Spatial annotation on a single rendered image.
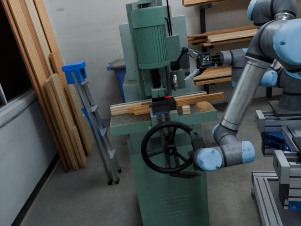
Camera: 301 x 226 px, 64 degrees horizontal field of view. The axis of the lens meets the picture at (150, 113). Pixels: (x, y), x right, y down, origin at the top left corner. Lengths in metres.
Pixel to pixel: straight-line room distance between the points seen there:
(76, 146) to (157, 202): 1.37
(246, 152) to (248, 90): 0.22
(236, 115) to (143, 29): 0.66
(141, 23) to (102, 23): 2.42
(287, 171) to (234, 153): 0.37
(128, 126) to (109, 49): 2.49
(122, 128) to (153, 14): 0.61
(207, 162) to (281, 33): 0.44
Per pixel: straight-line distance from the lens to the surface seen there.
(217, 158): 0.82
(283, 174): 1.19
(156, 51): 1.31
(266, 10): 1.45
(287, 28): 0.77
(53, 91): 2.54
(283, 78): 1.59
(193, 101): 1.49
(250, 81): 0.91
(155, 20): 1.31
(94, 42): 3.74
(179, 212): 1.69
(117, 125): 1.33
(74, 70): 2.06
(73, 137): 2.69
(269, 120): 1.61
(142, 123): 1.32
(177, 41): 1.58
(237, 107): 0.93
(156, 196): 1.59
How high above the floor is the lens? 1.41
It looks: 21 degrees down
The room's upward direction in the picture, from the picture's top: 8 degrees counter-clockwise
